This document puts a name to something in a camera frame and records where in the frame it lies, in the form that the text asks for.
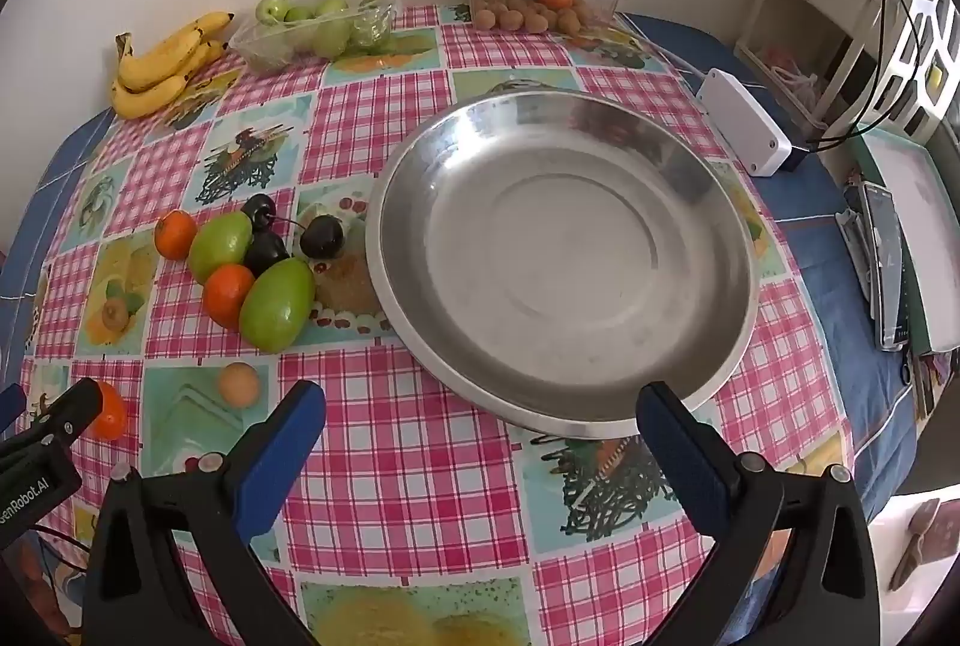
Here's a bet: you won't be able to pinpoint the white plastic power box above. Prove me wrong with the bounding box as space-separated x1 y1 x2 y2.
696 67 792 177

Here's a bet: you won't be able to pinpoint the bag of green apples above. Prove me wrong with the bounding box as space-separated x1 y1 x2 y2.
229 0 398 71

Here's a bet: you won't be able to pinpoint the grey folded papers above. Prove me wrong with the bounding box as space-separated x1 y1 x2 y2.
835 207 878 321

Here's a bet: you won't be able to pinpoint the round steel bowl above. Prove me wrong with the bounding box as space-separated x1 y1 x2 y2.
365 89 761 441

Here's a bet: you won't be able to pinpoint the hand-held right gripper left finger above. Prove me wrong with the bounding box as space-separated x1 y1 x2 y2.
81 380 331 646

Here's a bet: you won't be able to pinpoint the dark plum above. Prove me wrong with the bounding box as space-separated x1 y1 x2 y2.
241 194 277 233
244 231 291 278
300 215 347 259

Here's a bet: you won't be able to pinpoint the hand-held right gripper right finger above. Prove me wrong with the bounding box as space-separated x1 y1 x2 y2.
634 380 883 646

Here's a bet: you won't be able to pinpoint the white cable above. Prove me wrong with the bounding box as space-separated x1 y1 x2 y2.
637 35 710 81

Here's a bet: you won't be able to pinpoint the pink checked fruit-print tablecloth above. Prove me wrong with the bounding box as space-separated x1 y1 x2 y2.
15 3 856 646

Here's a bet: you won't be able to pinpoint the orange tangerine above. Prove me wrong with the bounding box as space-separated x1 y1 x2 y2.
154 209 197 261
88 382 128 441
202 263 257 330

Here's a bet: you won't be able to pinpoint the yellow banana bunch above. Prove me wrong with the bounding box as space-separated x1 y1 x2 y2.
112 11 235 120

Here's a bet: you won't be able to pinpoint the pile of small green fruits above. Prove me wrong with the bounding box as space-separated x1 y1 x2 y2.
255 0 395 58

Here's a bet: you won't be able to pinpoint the green mango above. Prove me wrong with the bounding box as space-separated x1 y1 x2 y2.
238 257 316 353
187 211 254 285

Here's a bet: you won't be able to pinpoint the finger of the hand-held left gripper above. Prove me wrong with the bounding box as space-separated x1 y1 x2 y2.
0 383 25 433
13 378 104 448

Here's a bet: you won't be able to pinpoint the round brown fruit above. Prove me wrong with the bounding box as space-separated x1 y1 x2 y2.
217 362 261 407

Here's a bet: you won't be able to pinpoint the plastic bag with red item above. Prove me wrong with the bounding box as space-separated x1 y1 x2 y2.
761 46 826 115

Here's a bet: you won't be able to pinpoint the pile of tan longans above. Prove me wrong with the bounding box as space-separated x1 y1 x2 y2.
472 0 582 34

